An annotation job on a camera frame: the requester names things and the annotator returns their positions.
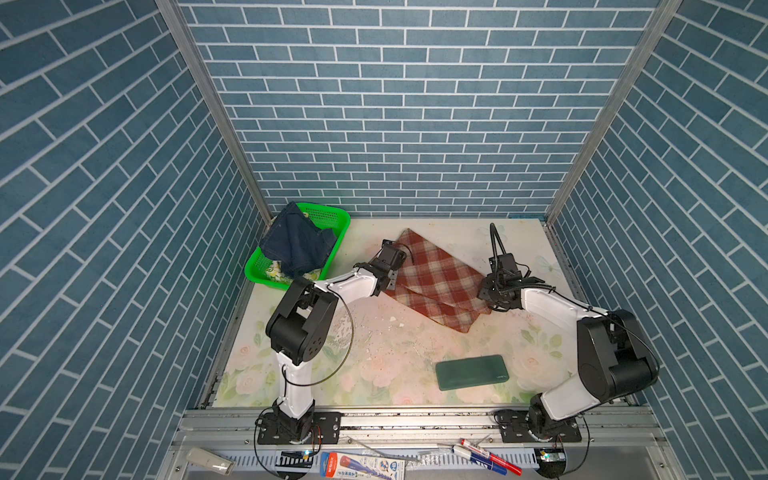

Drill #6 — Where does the red plaid skirt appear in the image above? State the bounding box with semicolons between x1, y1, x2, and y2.
387;229;491;333

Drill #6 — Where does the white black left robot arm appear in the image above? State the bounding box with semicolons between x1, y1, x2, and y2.
265;240;410;420

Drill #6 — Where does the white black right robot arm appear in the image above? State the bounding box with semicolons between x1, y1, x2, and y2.
478;253;660;427

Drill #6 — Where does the green plastic basket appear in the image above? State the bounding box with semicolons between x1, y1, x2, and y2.
244;202;350;290

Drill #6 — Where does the dark green folded cloth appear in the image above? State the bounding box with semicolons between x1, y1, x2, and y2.
435;354;510;391

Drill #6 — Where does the dark navy skirt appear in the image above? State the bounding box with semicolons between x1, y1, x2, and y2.
260;202;337;278

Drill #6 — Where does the yellow floral skirt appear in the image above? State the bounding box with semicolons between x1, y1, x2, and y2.
265;261;322;284

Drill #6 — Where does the blue marker pen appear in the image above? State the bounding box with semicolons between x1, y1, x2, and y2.
451;445;508;475

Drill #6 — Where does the red marker pen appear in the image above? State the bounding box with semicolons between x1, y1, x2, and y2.
460;439;522;476

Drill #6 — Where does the blue red packaged tool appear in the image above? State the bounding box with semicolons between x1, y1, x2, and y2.
319;451;407;480

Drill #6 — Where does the white small device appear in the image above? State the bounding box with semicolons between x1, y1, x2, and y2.
186;447;235;476

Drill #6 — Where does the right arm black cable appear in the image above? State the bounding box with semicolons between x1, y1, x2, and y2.
488;222;661;478

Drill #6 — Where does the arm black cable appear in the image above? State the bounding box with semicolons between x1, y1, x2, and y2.
251;239;415;480
488;222;661;478

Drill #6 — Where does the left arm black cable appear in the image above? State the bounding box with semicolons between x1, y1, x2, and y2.
251;239;415;480

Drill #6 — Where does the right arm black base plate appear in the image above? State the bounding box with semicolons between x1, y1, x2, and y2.
492;409;582;443

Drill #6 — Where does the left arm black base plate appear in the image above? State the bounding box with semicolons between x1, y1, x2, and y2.
256;409;342;445

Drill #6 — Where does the aluminium front rail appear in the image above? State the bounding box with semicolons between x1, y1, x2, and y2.
158;404;684;479

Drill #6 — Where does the aluminium corner frame post right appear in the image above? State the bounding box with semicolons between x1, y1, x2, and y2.
544;0;682;229

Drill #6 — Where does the aluminium corner frame post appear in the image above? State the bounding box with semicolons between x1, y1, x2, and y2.
544;0;682;229
156;0;272;223

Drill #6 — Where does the aluminium corner frame post left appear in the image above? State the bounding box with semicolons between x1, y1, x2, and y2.
156;0;272;223

